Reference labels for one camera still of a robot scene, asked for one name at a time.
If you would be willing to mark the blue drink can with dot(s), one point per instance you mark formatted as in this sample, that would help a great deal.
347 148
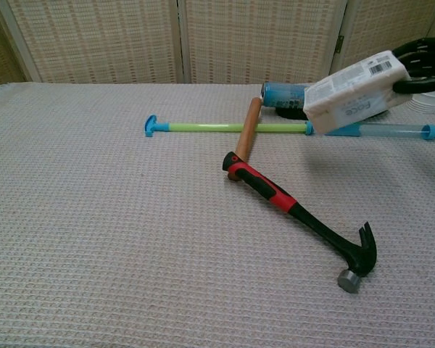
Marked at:
282 95

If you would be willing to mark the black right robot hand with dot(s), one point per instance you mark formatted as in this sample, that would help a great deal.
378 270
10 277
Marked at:
426 61

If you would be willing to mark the white Face tissue pack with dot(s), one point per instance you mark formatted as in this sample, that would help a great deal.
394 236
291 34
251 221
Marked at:
351 94

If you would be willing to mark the black red claw hammer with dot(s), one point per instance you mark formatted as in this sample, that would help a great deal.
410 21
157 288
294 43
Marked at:
311 219

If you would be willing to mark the beige woven tablecloth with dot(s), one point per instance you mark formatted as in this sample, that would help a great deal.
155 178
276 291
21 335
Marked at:
112 217

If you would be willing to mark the white paper cup stack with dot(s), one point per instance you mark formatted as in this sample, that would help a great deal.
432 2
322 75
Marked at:
429 102

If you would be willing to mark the brass screen hinge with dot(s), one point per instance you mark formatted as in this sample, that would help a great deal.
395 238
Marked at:
340 45

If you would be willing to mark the black slipper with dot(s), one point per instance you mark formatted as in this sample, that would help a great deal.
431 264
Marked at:
291 113

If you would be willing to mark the blue green water squirter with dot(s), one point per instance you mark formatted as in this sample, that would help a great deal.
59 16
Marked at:
210 127

